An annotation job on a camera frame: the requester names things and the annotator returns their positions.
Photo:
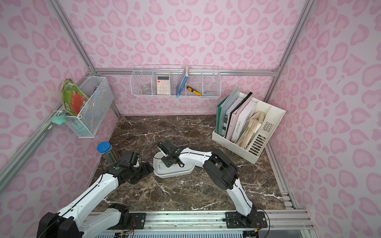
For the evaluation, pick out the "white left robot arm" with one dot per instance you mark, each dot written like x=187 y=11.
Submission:
x=71 y=221

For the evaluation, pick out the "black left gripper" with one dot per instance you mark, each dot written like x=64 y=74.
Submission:
x=142 y=171

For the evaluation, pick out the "white calculator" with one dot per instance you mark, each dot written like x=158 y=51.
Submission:
x=163 y=85

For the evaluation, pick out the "green folder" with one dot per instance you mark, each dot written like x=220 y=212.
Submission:
x=222 y=108

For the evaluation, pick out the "clear tape roll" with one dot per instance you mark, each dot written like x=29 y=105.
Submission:
x=146 y=90

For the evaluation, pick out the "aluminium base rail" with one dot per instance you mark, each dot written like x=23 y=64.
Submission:
x=204 y=220

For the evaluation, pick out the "green red snack bag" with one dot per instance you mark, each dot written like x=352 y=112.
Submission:
x=73 y=99

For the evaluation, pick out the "mint green wall hook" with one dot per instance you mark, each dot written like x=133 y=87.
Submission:
x=59 y=120

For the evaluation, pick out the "beige desktop file organizer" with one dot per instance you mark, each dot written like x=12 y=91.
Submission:
x=273 y=117

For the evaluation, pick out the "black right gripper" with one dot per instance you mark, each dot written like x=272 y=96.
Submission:
x=165 y=151

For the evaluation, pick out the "white wire wall shelf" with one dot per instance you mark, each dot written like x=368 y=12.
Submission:
x=204 y=79

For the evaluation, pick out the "pink white binder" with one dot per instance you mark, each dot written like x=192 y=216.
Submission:
x=242 y=119

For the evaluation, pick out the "white mesh wall basket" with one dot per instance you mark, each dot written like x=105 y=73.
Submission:
x=87 y=123

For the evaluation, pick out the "yellow utility knife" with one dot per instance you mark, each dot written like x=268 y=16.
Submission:
x=194 y=91

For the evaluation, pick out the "black binder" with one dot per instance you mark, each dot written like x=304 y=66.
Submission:
x=232 y=115

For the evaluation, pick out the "white plastic storage box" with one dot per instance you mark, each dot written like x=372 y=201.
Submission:
x=175 y=170

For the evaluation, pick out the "blue lidded metal can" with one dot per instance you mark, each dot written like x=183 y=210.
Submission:
x=108 y=152

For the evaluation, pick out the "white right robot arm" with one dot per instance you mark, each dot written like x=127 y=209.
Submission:
x=222 y=171

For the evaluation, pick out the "blue book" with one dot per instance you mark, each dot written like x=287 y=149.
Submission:
x=182 y=82

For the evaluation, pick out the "beige paper stack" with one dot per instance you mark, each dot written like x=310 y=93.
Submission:
x=252 y=127

